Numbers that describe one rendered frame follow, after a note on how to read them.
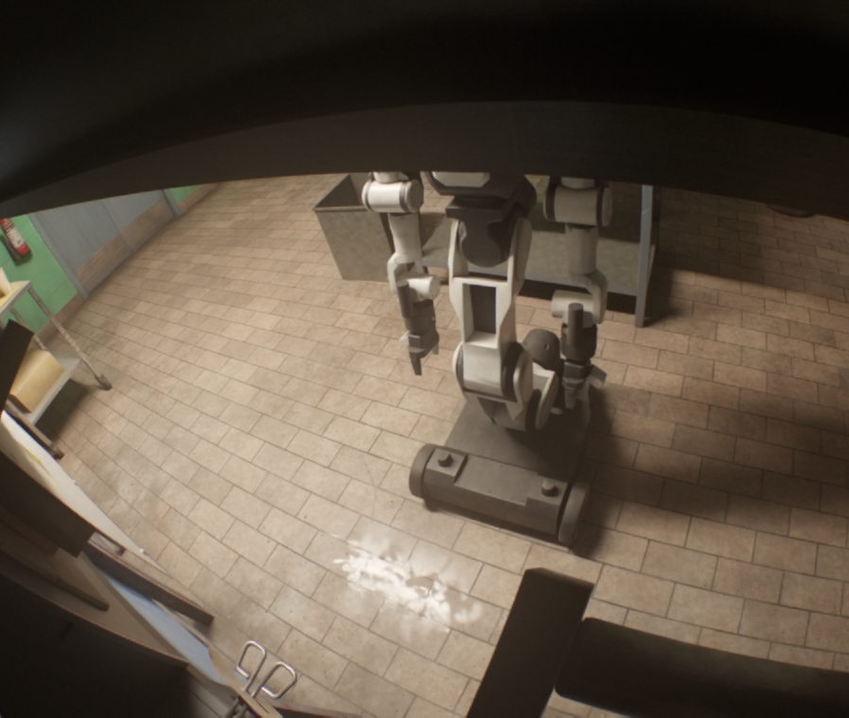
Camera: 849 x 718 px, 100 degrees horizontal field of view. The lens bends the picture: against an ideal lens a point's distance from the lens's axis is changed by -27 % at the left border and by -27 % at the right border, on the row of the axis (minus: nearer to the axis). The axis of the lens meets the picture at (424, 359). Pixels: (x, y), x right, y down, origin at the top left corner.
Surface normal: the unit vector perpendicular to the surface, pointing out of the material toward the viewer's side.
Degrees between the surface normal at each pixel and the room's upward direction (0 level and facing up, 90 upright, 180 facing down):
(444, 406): 0
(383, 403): 0
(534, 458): 0
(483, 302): 80
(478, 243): 90
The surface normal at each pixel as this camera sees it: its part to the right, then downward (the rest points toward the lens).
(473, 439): -0.22, -0.68
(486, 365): -0.48, 0.37
